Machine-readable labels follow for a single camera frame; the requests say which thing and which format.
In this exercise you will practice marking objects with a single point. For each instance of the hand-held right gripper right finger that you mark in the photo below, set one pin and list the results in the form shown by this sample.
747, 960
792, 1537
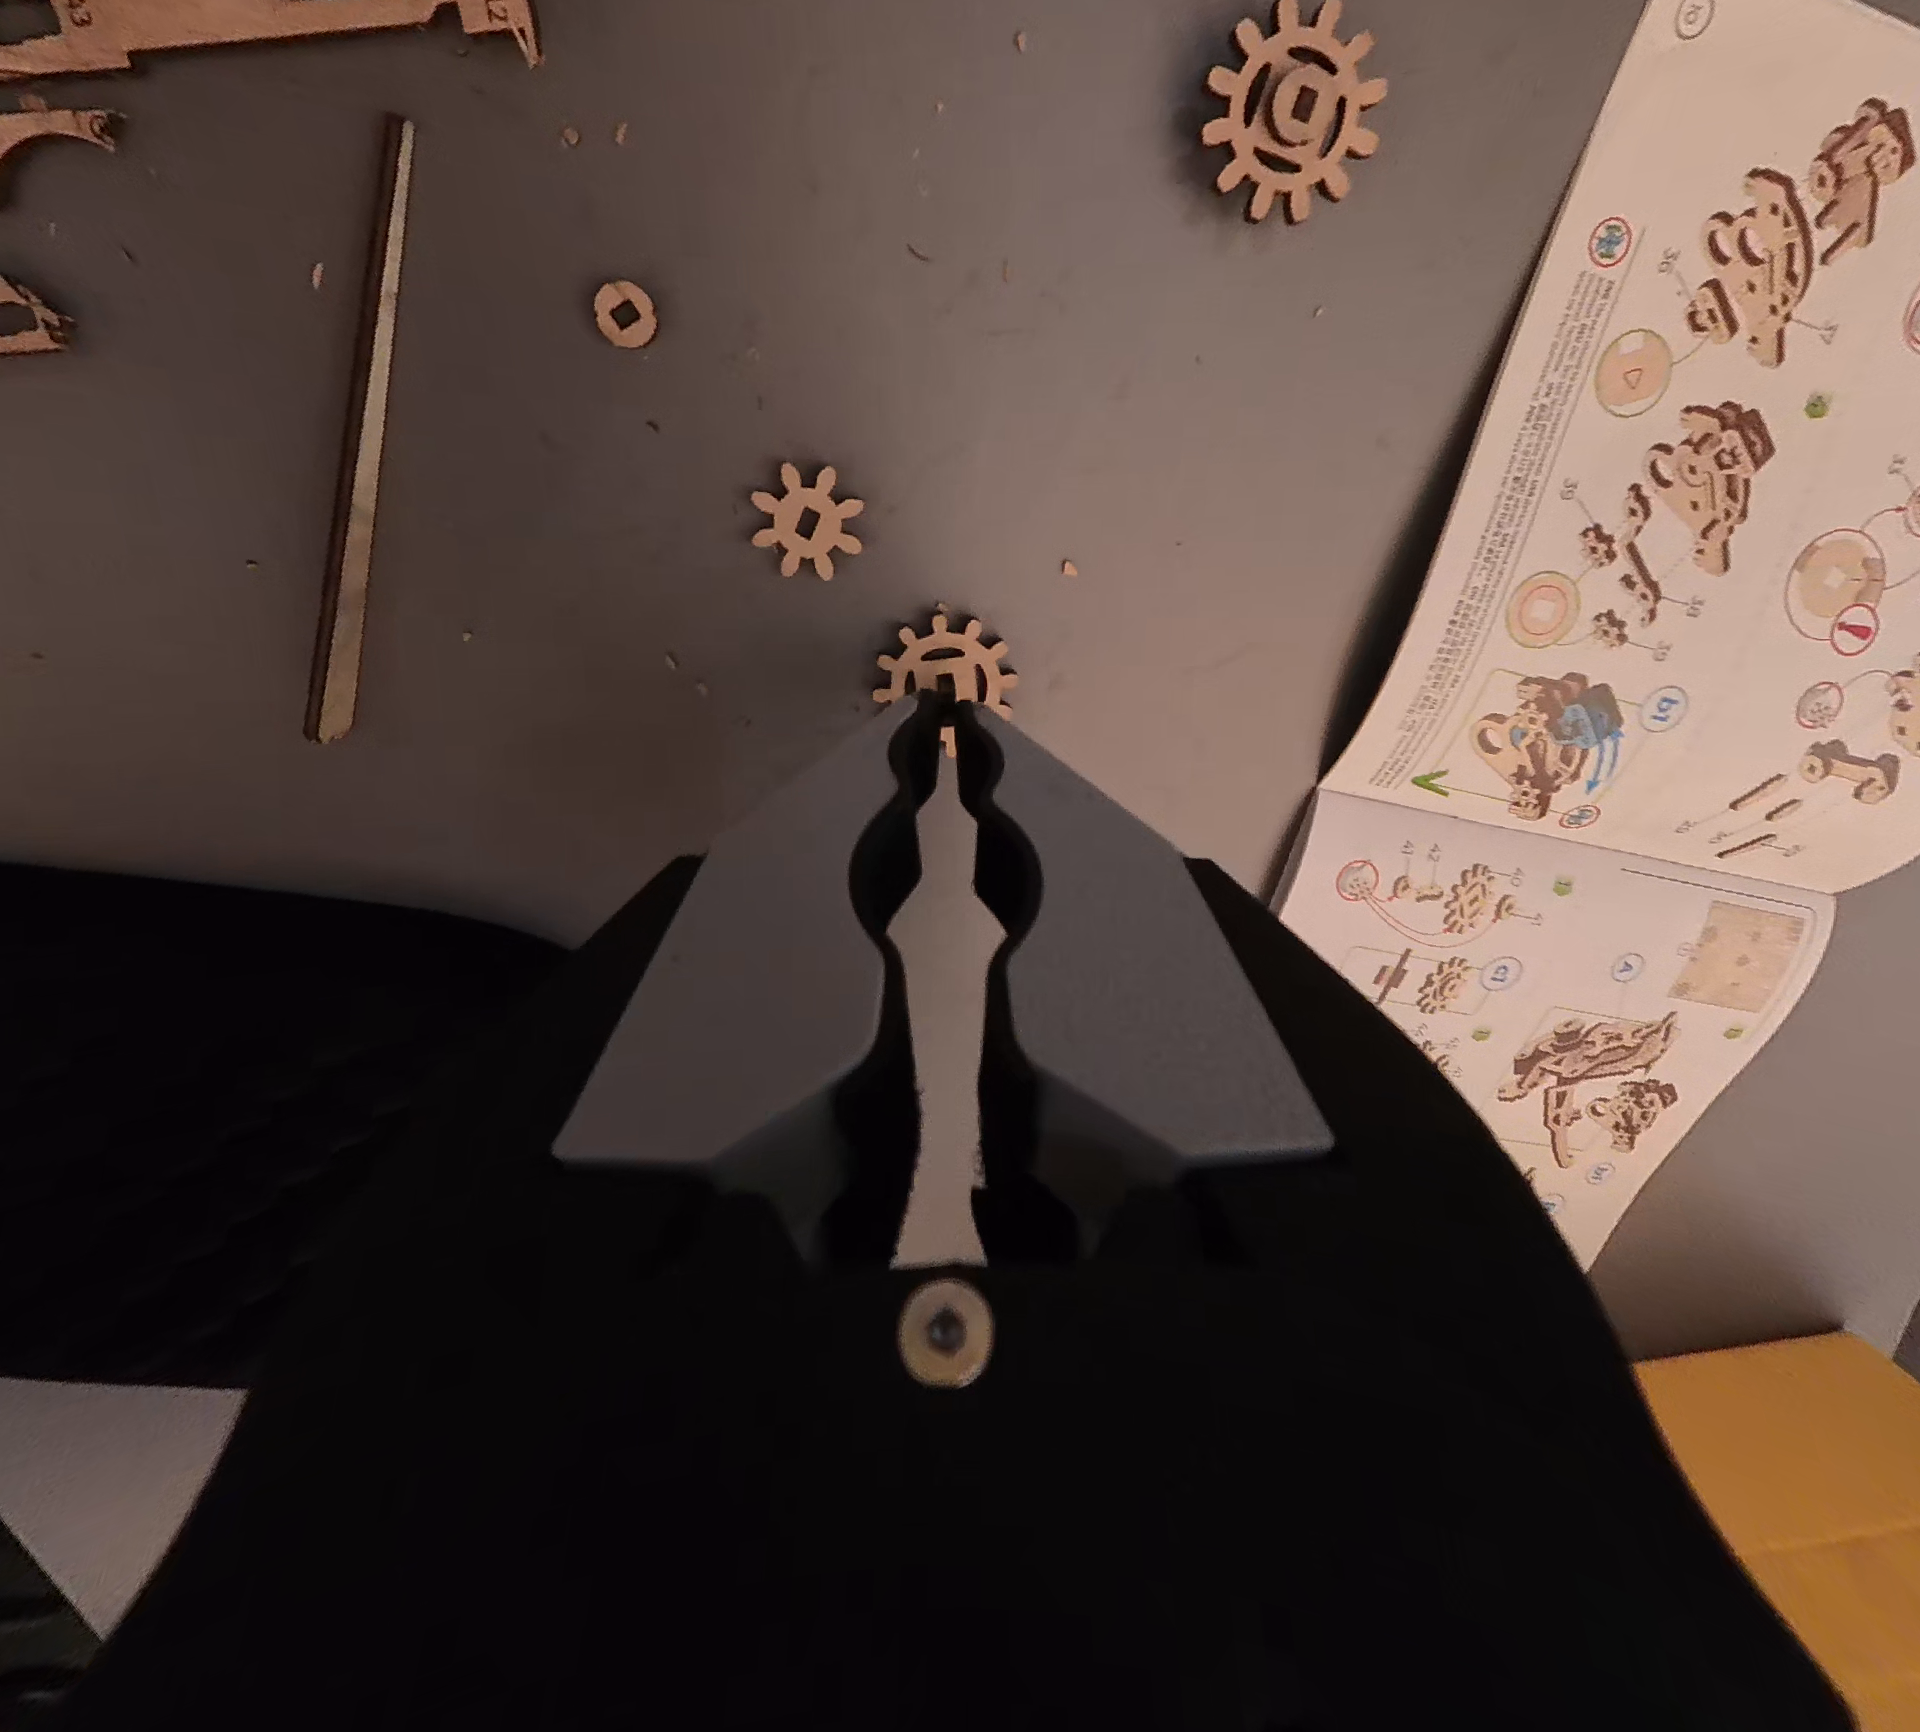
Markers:
1155, 1012

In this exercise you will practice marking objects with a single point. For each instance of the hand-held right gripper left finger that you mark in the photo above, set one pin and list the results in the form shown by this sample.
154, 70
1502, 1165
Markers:
720, 1012

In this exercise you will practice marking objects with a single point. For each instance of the medium wooden gear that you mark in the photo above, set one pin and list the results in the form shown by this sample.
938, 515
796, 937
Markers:
905, 660

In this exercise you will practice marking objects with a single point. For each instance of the small wooden washer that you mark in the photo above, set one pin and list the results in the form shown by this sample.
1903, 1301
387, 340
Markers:
608, 314

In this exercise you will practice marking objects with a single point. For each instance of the laser-cut wooden parts sheet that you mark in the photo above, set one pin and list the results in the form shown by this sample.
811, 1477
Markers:
225, 0

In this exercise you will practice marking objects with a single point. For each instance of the small wooden gear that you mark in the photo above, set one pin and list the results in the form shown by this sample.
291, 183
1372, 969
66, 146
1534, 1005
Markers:
779, 519

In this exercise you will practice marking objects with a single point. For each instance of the dark cloth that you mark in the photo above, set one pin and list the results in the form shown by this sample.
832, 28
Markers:
179, 1088

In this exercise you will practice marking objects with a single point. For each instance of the thin wooden stick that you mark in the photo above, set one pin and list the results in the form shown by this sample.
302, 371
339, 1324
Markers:
364, 413

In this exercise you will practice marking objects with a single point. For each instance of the paper instruction booklet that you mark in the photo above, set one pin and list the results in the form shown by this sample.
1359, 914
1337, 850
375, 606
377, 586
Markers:
1648, 486

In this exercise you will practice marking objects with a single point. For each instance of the large wooden gear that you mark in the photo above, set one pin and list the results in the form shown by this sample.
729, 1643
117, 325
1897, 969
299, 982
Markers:
1232, 107

